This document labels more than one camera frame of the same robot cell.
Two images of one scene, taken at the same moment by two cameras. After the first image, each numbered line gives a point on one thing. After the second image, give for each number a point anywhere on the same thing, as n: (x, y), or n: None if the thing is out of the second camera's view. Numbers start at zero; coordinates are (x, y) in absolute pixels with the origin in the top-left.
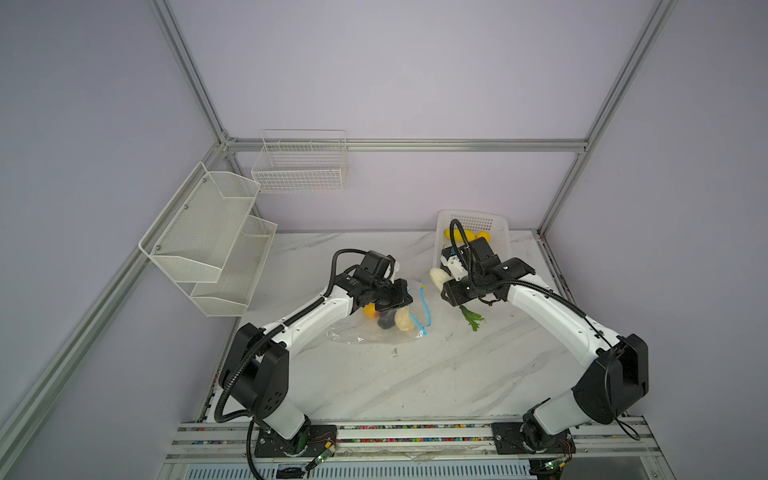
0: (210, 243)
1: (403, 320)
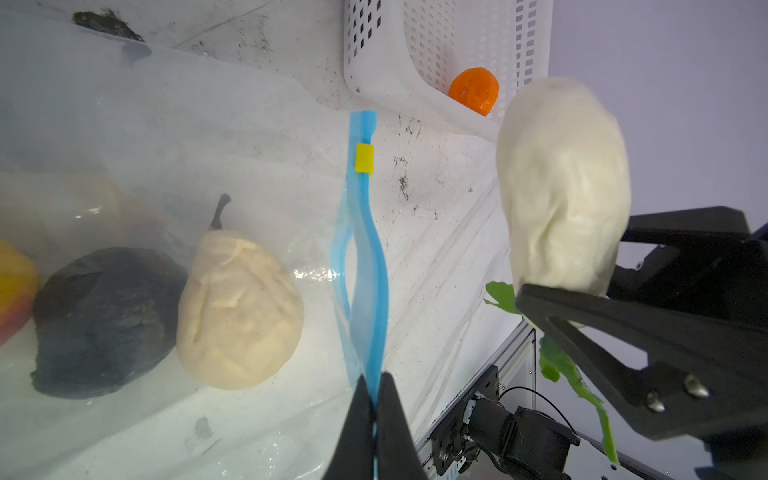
0: None
1: (240, 315)
